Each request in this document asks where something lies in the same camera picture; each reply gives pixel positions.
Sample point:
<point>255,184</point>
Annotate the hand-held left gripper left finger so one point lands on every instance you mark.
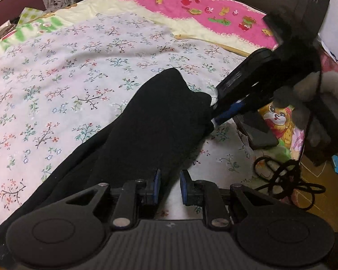
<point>157,180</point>

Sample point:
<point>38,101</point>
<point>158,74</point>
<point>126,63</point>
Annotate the green checked cloth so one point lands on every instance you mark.
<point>31,25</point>

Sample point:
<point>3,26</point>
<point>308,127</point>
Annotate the flat dark pouch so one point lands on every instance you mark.
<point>256,130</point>

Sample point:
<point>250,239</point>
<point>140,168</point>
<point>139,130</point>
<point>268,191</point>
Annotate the pink and yellow printed blanket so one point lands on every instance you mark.
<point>191,11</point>

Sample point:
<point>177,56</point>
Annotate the dark box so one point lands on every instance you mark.
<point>329,123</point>

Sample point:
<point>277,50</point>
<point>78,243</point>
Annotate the white floral bed sheet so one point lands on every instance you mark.
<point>62,70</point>

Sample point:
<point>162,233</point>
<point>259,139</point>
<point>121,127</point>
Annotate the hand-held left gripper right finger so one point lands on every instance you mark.
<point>183,182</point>

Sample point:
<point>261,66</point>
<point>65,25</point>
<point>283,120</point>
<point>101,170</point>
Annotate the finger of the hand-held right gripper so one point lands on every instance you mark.
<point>228,113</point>

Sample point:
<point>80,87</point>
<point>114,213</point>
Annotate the maroon bed frame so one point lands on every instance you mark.
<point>14,8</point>

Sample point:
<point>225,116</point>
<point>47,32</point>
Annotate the grey plush toy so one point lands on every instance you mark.
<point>307,98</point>

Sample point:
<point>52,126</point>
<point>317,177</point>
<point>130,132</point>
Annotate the black pants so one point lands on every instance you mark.
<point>146,135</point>

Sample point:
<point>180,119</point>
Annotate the cartoon tiger pillow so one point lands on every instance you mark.
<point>281,126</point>

